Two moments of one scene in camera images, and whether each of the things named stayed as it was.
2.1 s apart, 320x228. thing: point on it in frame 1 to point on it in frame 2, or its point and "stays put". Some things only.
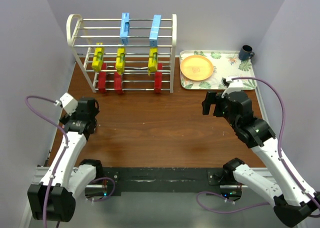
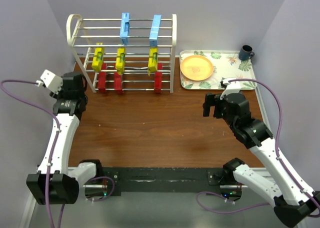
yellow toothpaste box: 120,60 stays put
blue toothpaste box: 124,28 stays put
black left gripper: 66,118 to 58,96
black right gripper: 212,97 stays put
